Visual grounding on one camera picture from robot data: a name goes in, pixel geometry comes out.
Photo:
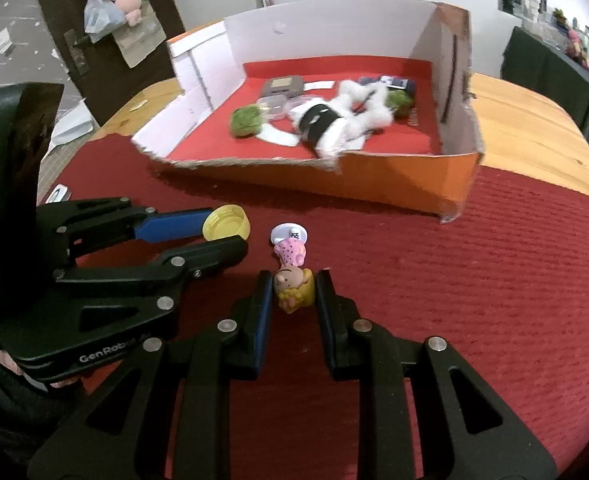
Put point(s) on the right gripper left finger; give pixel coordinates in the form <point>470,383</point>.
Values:
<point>164,413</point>

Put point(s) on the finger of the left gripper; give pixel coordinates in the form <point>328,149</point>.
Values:
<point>194,259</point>
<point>169,224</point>

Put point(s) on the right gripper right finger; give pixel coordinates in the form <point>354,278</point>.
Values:
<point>424,412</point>

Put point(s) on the yellow bottle cap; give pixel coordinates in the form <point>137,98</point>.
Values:
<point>226,221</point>

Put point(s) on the pink toy figurine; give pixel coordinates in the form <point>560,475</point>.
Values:
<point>289,243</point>

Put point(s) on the yellow toy figurine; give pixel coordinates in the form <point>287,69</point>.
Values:
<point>295,288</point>

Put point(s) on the large green fuzzy scrunchie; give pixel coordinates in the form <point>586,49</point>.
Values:
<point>246,121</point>

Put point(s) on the clear small plastic box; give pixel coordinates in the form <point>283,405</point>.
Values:
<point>272,107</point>

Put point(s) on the white black cloth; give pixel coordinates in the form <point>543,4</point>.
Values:
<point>323,129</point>

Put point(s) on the white fluffy star scrunchie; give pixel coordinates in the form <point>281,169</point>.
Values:
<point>363,105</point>

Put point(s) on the person's left hand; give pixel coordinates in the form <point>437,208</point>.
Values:
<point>7,362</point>

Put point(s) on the red felt box liner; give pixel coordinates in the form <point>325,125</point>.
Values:
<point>417,134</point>

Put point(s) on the dark wooden door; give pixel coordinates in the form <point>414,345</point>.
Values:
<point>99,70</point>

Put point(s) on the red knitted table mat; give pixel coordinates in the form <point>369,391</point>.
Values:
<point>507,284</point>

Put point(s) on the clear round lid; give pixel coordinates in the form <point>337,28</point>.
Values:
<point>297,101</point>

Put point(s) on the grey square case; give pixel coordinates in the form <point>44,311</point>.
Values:
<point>288,86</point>

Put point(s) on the orange white cardboard box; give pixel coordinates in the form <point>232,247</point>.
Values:
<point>209,65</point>

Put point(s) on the small green fuzzy scrunchie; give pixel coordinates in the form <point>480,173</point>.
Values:
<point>400,103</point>

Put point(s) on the dark purple bottle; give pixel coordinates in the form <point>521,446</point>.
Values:
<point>392,83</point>

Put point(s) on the dark cloth side table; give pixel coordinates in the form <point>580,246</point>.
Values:
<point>531,64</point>

